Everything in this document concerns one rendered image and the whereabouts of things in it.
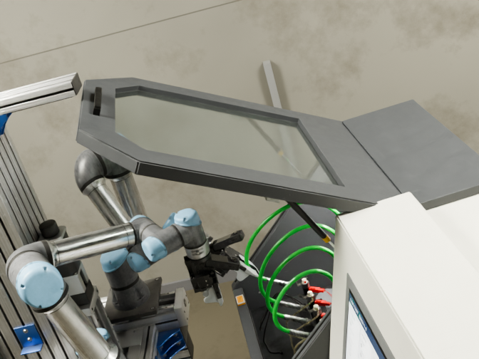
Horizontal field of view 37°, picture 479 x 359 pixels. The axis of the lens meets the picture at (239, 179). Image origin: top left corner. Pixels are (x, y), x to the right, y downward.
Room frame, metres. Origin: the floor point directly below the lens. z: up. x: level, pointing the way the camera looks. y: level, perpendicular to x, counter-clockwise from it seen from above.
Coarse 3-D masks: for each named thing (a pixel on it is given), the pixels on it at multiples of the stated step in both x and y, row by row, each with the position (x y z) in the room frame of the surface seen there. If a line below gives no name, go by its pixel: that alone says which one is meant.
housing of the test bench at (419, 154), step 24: (360, 120) 2.35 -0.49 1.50; (384, 120) 2.30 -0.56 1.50; (408, 120) 2.24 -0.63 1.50; (432, 120) 2.19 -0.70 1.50; (360, 144) 2.18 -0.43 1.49; (384, 144) 2.12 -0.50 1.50; (408, 144) 2.07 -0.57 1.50; (432, 144) 2.02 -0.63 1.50; (456, 144) 1.98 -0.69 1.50; (384, 168) 1.96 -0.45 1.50; (408, 168) 1.91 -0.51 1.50; (432, 168) 1.87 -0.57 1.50; (456, 168) 1.83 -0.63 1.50; (432, 192) 1.74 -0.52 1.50; (456, 192) 1.71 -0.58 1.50; (432, 216) 1.67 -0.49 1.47; (456, 216) 1.63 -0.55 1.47; (456, 240) 1.53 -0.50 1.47
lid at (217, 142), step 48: (96, 96) 2.02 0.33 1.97; (144, 96) 2.26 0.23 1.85; (192, 96) 2.32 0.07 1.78; (96, 144) 1.75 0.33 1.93; (144, 144) 1.83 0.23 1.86; (192, 144) 1.90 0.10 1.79; (240, 144) 1.99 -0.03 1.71; (288, 144) 2.08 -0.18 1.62; (336, 144) 2.13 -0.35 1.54; (240, 192) 1.67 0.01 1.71; (288, 192) 1.67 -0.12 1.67; (336, 192) 1.70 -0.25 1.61; (384, 192) 1.77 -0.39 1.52
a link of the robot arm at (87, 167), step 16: (80, 160) 2.34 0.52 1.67; (96, 160) 2.33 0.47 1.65; (80, 176) 2.30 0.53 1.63; (96, 176) 2.29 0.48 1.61; (96, 192) 2.25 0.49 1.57; (96, 208) 2.25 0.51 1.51; (112, 208) 2.21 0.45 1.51; (112, 224) 2.18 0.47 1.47; (128, 256) 2.09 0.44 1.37; (144, 256) 2.09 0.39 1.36
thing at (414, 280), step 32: (352, 224) 1.62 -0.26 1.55; (384, 224) 1.57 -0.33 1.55; (416, 224) 1.53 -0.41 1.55; (352, 256) 1.53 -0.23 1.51; (384, 256) 1.44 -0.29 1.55; (416, 256) 1.40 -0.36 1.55; (448, 256) 1.36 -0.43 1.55; (384, 288) 1.31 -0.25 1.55; (416, 288) 1.28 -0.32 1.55; (448, 288) 1.25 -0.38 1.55; (384, 320) 1.28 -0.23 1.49; (416, 320) 1.18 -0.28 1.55; (448, 320) 1.15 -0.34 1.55; (416, 352) 1.10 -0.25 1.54; (448, 352) 1.06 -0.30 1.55
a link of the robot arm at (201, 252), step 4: (204, 244) 1.89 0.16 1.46; (208, 244) 1.91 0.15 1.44; (200, 248) 1.88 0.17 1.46; (204, 248) 1.88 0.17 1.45; (208, 248) 1.90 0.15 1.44; (188, 252) 1.89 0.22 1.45; (192, 252) 1.88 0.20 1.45; (196, 252) 1.87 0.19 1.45; (200, 252) 1.88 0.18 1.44; (204, 252) 1.88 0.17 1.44; (208, 252) 1.89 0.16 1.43; (188, 256) 1.89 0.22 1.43; (192, 256) 1.88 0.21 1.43; (196, 256) 1.88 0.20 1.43; (200, 256) 1.87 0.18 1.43; (204, 256) 1.88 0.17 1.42
